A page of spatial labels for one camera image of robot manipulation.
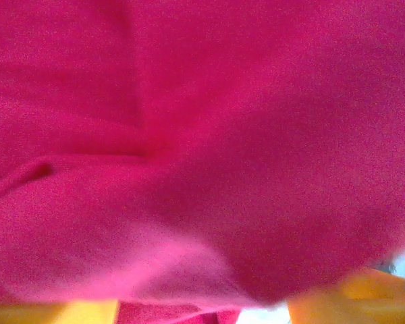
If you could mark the red t-shirt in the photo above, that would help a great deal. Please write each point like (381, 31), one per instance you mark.
(189, 135)

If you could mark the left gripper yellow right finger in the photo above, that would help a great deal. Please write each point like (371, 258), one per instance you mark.
(364, 300)

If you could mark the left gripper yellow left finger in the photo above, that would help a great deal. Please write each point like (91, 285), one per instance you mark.
(54, 314)

